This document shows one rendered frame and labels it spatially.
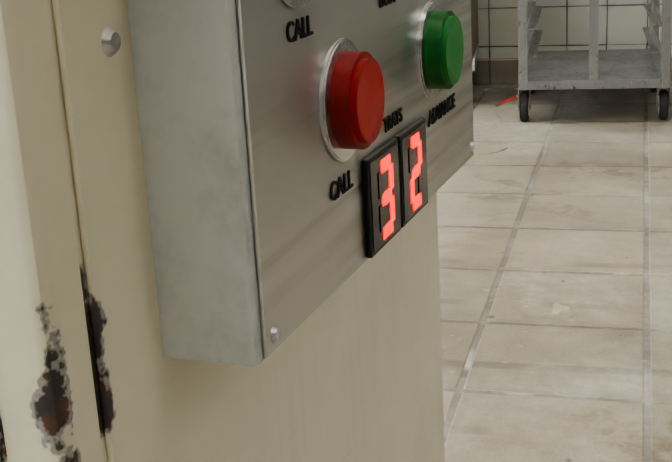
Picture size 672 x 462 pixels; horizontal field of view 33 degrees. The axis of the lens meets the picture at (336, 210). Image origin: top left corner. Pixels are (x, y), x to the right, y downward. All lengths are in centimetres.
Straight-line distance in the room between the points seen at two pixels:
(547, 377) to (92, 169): 172
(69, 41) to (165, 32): 3
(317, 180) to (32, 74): 10
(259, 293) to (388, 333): 21
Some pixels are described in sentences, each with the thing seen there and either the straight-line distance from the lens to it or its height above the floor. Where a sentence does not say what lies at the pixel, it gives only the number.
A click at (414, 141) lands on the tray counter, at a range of 42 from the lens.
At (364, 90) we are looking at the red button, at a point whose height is 76.
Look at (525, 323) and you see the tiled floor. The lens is 220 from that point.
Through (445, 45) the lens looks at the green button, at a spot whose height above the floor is 76.
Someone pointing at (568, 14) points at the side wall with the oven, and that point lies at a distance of 456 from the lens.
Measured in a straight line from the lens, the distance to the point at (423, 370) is 57.
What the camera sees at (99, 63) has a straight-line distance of 29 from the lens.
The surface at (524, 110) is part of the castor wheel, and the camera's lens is 388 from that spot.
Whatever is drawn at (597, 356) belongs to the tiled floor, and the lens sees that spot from 206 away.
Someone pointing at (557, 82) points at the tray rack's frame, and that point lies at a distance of 383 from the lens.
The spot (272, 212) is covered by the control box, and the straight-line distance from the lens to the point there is 31.
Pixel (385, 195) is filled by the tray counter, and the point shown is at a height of 72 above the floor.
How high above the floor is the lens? 83
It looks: 16 degrees down
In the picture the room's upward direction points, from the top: 3 degrees counter-clockwise
